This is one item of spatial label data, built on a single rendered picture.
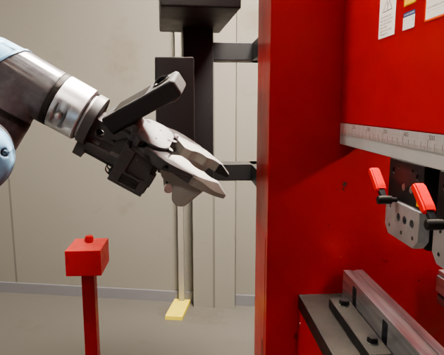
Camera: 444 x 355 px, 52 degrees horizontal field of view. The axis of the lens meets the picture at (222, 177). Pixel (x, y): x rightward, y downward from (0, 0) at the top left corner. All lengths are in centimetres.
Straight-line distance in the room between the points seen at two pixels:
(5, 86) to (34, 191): 307
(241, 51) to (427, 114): 109
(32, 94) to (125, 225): 286
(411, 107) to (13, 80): 71
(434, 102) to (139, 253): 284
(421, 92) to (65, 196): 297
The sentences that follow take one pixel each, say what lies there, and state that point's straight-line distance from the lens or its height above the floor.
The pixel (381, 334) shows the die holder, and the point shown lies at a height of 92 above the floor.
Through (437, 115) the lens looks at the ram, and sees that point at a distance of 89.
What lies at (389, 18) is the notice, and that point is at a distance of 111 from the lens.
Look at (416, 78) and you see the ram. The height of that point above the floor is 150.
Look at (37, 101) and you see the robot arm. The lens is 62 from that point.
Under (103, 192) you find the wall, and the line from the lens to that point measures 345.
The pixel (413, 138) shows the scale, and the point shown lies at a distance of 96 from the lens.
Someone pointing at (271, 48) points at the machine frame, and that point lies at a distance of 133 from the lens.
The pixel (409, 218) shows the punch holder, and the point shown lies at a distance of 97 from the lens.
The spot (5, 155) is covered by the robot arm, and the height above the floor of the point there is 140.
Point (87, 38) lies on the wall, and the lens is 344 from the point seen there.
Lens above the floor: 145
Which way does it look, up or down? 9 degrees down
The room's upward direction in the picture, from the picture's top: straight up
